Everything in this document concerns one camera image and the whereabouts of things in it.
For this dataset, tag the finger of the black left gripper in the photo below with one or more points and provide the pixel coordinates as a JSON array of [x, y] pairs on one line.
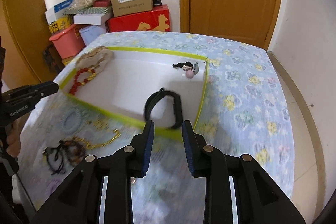
[[43, 90]]

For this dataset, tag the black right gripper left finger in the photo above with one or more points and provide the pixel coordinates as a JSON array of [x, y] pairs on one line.
[[100, 186]]

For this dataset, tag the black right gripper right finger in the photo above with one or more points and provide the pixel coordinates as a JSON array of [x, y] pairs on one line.
[[240, 180]]

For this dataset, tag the amber hair claw clip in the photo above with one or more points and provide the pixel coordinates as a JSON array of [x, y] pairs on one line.
[[96, 59]]

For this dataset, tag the person's left hand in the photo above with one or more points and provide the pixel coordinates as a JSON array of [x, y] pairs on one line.
[[13, 140]]

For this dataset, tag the pink plastic tub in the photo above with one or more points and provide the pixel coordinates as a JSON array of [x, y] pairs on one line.
[[68, 42]]

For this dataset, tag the light blue cylindrical tin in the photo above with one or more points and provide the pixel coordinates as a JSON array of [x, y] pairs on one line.
[[90, 33]]

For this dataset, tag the white tray with green rim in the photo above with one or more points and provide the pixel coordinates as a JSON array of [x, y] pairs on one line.
[[120, 91]]

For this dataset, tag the white blue carton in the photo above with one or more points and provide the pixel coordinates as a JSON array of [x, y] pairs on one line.
[[58, 11]]

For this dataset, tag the white flat box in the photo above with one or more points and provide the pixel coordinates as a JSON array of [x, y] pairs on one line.
[[91, 19]]

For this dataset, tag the striped green white box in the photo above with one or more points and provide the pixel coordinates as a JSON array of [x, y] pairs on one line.
[[89, 10]]

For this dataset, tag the floral blue table cloth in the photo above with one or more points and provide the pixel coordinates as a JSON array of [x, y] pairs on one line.
[[244, 111]]

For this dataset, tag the small red box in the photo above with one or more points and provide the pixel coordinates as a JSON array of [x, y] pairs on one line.
[[102, 3]]

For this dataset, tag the red gift box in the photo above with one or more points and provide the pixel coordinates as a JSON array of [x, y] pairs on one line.
[[158, 19]]

